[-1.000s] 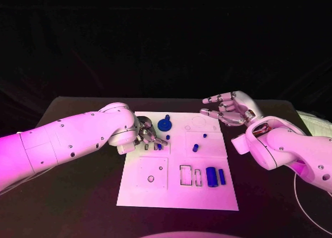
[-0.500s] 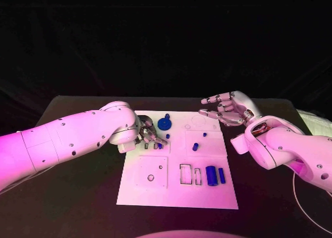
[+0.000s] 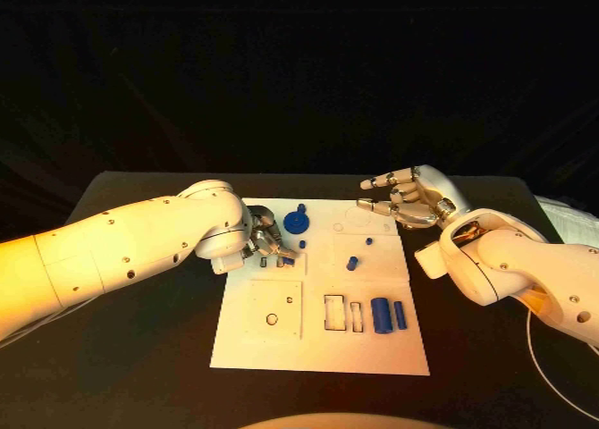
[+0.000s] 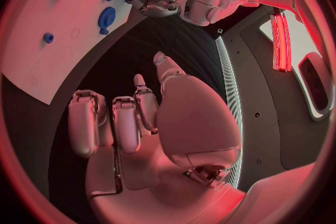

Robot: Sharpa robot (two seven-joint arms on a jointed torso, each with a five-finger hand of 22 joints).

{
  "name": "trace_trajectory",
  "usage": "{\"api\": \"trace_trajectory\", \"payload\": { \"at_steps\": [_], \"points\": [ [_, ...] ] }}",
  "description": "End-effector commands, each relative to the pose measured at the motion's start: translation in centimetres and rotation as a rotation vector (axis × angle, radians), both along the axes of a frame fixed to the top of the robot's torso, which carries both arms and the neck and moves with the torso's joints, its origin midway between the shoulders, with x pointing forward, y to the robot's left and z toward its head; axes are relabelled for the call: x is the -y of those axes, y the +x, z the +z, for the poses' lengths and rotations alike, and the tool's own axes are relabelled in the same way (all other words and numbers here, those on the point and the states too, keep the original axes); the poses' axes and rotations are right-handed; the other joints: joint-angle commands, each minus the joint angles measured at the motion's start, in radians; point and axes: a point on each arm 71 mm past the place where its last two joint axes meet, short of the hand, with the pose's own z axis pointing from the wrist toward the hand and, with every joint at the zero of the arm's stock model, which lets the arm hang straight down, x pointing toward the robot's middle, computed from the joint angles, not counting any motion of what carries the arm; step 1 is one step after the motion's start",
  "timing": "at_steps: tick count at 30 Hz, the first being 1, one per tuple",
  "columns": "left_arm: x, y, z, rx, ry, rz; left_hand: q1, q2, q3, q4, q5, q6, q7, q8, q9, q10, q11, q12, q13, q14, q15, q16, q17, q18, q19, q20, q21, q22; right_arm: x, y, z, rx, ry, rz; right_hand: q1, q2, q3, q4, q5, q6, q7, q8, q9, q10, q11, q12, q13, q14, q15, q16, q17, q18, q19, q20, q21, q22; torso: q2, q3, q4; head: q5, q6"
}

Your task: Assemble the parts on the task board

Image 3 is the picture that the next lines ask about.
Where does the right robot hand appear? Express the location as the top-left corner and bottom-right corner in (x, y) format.
(356, 164), (475, 231)

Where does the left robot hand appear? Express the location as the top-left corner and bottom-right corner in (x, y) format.
(242, 204), (301, 269)

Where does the large blue cylinder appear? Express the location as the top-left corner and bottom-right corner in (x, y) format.
(370, 297), (396, 335)

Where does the white task board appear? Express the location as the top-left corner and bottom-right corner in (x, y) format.
(209, 197), (432, 377)

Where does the blue gear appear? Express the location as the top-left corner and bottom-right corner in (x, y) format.
(282, 211), (312, 235)

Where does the white cloth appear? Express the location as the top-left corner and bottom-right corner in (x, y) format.
(533, 195), (599, 253)

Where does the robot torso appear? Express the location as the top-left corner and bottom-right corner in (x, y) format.
(238, 412), (457, 429)

